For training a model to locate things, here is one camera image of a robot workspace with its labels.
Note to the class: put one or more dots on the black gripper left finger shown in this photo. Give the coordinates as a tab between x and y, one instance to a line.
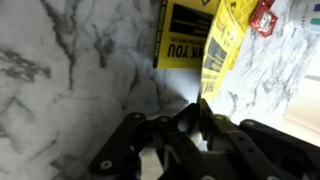
116	150

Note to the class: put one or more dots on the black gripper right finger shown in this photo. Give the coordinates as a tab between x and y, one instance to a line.
253	150

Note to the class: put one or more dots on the yellow printed paper sheet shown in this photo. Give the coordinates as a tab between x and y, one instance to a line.
180	50
223	40

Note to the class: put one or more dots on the red foil packet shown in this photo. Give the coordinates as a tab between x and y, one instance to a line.
264	20

